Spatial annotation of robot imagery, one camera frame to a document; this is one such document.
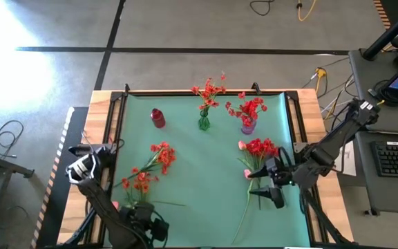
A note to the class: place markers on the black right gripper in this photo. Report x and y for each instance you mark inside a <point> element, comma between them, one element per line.
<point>283,174</point>

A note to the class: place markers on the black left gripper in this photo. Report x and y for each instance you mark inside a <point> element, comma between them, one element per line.
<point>140,214</point>

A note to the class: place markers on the pink artificial tulip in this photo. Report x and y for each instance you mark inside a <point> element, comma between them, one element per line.
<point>115,204</point>
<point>242,145</point>
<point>247,173</point>

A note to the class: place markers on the small orange flower bunch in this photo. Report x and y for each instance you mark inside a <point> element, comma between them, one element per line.
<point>140,181</point>

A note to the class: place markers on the purple ribbed glass vase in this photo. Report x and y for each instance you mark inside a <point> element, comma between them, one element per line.
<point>248,128</point>

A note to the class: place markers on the orange artificial flower bunch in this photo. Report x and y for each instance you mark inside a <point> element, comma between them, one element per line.
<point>208,93</point>
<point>166,157</point>

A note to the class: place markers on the green glass vase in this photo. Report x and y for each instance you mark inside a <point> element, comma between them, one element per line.
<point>204,124</point>

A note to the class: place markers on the red ribbed glass vase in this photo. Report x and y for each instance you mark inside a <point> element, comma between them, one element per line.
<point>158,119</point>

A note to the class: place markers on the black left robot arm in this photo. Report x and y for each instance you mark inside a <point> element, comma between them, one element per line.
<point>99,204</point>

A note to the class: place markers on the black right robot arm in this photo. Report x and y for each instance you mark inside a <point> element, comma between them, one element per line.
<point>337,138</point>

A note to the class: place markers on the green table mat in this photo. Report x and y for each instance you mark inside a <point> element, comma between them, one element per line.
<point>202,214</point>

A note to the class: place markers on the white paper sheet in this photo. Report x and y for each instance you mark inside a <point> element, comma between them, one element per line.
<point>350,162</point>

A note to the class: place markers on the black striped-edge floor mat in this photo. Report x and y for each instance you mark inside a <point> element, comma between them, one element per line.
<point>52,214</point>

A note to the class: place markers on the black clamp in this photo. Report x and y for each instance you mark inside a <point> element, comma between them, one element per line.
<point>127,88</point>
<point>256,88</point>

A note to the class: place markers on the grey keyboard desk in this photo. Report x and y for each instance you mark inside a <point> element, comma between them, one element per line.
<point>385,197</point>

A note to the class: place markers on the black keyboard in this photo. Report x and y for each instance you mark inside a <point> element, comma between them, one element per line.
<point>396,160</point>

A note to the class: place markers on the black pole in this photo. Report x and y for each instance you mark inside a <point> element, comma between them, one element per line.
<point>389,34</point>

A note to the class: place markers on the black table frame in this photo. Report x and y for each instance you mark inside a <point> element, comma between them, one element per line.
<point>199,93</point>

